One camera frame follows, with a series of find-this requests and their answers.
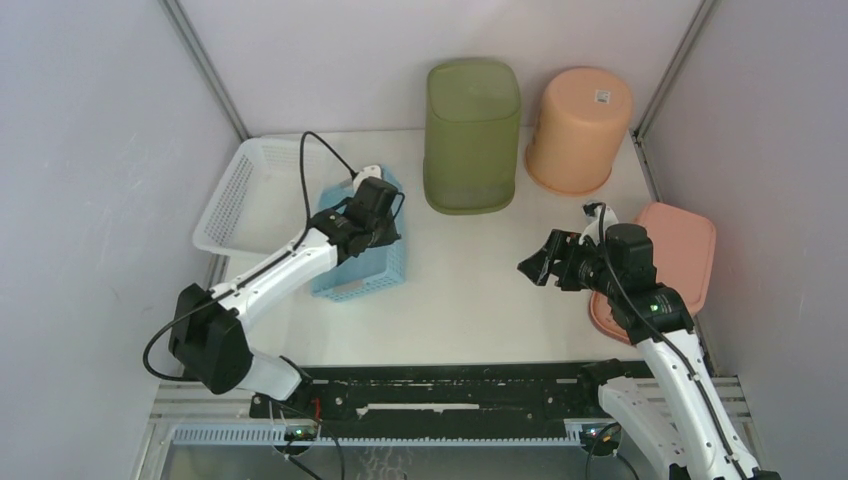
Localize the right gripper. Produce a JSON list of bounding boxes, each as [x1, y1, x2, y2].
[[517, 228, 621, 297]]

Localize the blue perforated basket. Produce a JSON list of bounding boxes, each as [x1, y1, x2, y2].
[[310, 164, 407, 302]]

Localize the white plastic basket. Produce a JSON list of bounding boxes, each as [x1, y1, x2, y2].
[[192, 134, 351, 260]]

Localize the pink perforated basket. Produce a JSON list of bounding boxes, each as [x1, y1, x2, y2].
[[583, 201, 716, 344]]

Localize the orange plastic bucket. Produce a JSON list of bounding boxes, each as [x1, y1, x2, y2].
[[525, 67, 633, 196]]

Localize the green plastic waste bin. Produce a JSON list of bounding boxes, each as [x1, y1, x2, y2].
[[422, 58, 522, 215]]

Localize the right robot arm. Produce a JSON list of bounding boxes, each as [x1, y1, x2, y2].
[[517, 223, 780, 479]]

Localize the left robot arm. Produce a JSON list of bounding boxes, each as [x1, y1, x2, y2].
[[168, 177, 404, 417]]

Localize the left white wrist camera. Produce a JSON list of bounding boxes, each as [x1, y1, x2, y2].
[[352, 164, 383, 192]]

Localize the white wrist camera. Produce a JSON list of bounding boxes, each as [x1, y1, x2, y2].
[[578, 201, 619, 246], [352, 164, 383, 192]]

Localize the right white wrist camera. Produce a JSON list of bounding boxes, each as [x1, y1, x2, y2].
[[578, 201, 619, 246]]

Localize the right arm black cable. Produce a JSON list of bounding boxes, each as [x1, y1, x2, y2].
[[582, 201, 750, 480]]

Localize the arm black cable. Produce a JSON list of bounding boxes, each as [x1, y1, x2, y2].
[[141, 131, 362, 384], [582, 201, 750, 480]]

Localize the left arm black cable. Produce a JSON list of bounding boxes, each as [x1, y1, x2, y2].
[[141, 131, 362, 384]]

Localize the black mounting base rail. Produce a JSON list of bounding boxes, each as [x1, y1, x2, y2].
[[249, 362, 607, 436]]

